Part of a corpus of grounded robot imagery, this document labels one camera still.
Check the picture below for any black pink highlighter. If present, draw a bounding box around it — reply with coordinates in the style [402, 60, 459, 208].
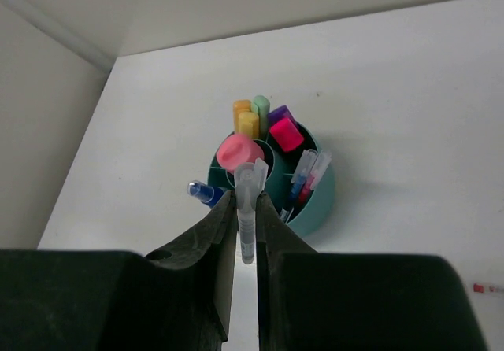
[269, 118, 304, 153]

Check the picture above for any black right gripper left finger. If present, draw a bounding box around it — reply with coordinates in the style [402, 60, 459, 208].
[1, 191, 235, 350]

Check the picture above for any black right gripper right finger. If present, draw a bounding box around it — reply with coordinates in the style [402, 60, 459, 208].
[256, 194, 487, 350]

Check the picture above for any red gel pen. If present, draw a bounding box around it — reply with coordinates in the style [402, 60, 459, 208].
[472, 283, 504, 294]

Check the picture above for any blue refill pen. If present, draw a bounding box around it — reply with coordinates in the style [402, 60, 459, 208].
[280, 149, 318, 223]

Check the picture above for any red refill pen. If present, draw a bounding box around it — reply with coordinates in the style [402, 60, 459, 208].
[296, 150, 332, 205]

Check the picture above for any yellow highlighter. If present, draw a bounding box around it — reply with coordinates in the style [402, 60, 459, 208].
[238, 111, 260, 139]

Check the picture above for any black gel pen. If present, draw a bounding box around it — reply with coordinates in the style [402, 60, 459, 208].
[234, 158, 269, 264]

